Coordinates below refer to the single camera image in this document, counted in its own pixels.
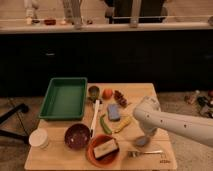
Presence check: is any light blue towel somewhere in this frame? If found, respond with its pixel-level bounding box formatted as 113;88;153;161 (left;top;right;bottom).
135;136;150;147

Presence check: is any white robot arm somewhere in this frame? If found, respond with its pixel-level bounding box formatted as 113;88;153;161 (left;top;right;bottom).
133;96;213;147

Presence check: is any silver fork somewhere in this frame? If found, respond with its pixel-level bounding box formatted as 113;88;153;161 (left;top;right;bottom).
127;150;163;158

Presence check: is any beige sponge block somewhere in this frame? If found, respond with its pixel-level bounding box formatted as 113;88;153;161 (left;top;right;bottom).
93;139;118;159

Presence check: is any blue sponge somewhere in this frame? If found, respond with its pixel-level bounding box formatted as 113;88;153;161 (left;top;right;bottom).
107;104;120;121

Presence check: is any brown pine cone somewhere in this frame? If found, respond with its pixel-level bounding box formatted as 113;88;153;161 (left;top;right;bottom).
114;90;127;107

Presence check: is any green pepper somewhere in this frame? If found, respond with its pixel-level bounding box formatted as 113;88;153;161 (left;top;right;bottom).
100;115;112;135

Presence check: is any orange plate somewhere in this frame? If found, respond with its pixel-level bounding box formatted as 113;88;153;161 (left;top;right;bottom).
86;134;120;168

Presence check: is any orange tomato toy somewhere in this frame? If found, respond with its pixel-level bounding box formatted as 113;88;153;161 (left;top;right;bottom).
102;88;113;99

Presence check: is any purple bowl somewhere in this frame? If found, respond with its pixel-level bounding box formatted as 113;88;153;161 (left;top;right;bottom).
64;123;90;150

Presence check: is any green plastic tray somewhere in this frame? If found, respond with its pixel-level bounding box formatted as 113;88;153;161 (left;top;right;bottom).
39;77;87;120

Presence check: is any white paper cup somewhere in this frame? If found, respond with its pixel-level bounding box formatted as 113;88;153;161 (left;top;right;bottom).
29;128;49;148

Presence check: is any black chair base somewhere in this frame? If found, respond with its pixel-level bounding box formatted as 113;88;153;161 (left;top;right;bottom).
0;103;29;144

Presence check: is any red bowl on counter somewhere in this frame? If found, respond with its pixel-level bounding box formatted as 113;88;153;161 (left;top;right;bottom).
44;19;56;25

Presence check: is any white handled knife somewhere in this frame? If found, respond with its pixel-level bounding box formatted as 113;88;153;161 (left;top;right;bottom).
90;100;100;138

